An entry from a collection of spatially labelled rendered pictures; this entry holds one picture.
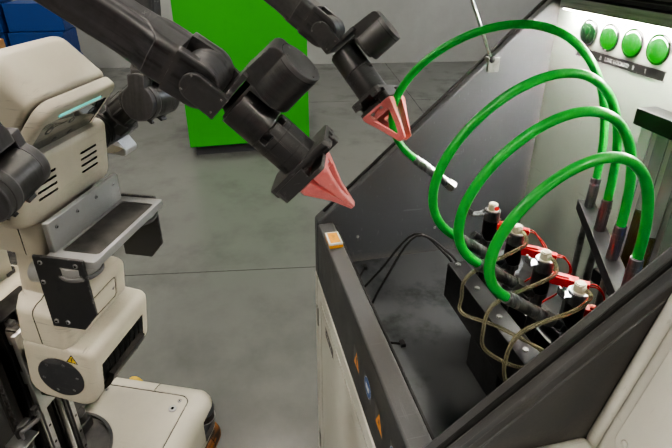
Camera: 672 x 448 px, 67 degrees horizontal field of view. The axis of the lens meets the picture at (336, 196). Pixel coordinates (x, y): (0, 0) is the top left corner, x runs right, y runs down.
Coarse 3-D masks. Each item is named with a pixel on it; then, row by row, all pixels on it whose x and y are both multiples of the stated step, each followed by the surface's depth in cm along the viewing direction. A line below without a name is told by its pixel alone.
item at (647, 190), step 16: (592, 160) 60; (608, 160) 60; (624, 160) 61; (560, 176) 60; (640, 176) 63; (544, 192) 60; (528, 208) 61; (512, 224) 61; (640, 224) 67; (496, 240) 62; (640, 240) 68; (496, 256) 63; (640, 256) 69; (496, 288) 65; (512, 304) 67; (528, 304) 68
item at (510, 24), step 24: (504, 24) 83; (528, 24) 83; (552, 24) 83; (576, 48) 83; (408, 72) 90; (600, 72) 84; (600, 96) 86; (600, 120) 88; (600, 144) 90; (600, 168) 91
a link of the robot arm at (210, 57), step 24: (48, 0) 56; (72, 0) 56; (96, 0) 56; (120, 0) 57; (72, 24) 58; (96, 24) 57; (120, 24) 57; (144, 24) 57; (168, 24) 60; (120, 48) 58; (144, 48) 58; (168, 48) 57; (192, 48) 62; (216, 48) 63; (144, 72) 59; (168, 72) 59; (216, 72) 59
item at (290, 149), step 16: (272, 128) 63; (288, 128) 64; (256, 144) 64; (272, 144) 63; (288, 144) 63; (304, 144) 64; (320, 144) 62; (272, 160) 65; (288, 160) 64; (304, 160) 63; (288, 176) 64; (272, 192) 66
